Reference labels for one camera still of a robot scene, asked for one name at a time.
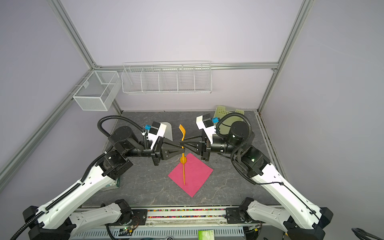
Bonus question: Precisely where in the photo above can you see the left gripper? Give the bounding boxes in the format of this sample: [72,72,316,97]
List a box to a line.
[124,134,185,166]

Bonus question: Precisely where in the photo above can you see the orange plastic spoon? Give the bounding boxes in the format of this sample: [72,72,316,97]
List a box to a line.
[180,154,187,186]

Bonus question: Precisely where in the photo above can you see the orange plastic fork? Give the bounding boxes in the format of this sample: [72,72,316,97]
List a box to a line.
[179,125,187,164]

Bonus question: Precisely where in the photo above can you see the pink paper napkin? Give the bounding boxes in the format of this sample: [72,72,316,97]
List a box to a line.
[168,153,213,198]

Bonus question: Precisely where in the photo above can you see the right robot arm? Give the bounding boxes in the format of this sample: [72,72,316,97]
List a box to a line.
[180,112,334,240]

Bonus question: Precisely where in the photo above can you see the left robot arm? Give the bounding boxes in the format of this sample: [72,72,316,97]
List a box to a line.
[11,115,185,240]

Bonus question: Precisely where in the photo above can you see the white plastic tub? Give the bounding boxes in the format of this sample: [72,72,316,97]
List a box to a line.
[160,122,173,141]

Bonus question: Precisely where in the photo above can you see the tissue pack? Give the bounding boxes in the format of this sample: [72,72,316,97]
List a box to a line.
[102,178,120,191]

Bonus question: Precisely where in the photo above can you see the green box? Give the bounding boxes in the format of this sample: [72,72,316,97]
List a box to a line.
[198,230,215,240]

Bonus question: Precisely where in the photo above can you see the white mesh box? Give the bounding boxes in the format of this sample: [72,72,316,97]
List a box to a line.
[73,71,122,112]

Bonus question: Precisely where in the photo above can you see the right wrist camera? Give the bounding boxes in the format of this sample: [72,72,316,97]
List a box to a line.
[196,114,219,142]

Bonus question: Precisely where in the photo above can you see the white wire shelf basket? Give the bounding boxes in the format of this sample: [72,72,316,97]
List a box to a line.
[122,61,213,94]

